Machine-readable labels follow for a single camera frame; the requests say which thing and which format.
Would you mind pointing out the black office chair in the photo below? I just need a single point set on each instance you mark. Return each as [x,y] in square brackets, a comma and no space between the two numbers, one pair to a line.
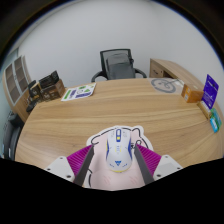
[11,135]

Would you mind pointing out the wooden shelf unit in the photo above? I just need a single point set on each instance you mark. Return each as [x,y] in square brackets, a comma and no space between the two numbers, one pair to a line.
[15,83]

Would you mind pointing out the purple stand-up bag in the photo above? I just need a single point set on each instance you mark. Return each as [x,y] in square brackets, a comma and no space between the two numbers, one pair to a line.
[210,90]

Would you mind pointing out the green zip pouch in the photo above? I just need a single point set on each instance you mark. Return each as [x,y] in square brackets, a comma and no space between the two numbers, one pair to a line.
[218,117]

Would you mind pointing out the white sticker sheet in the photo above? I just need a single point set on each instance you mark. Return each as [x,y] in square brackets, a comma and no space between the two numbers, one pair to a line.
[78,92]

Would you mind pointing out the dark brown box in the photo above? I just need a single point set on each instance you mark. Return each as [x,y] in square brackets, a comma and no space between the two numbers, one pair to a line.
[53,92]

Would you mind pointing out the pink pig-shaped mouse pad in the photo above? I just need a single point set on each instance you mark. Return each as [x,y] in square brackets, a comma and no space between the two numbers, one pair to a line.
[100,166]

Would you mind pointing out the grey mesh office chair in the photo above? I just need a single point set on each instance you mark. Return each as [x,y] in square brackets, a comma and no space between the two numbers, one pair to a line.
[118,65]

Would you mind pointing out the black box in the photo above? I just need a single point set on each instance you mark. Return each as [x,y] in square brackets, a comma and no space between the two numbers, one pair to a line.
[48,79]

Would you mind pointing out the orange-brown wooden box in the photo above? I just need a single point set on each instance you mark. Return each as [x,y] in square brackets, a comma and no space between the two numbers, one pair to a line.
[191,94]

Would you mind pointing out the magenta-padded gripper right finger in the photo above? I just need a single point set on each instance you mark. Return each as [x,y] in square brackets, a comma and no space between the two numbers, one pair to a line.
[166,164]

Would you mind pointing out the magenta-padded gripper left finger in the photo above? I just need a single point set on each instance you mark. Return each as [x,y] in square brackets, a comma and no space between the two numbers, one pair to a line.
[61,165]

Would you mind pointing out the white and blue computer mouse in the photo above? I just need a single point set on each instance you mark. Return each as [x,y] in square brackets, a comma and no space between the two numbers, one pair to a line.
[118,150]

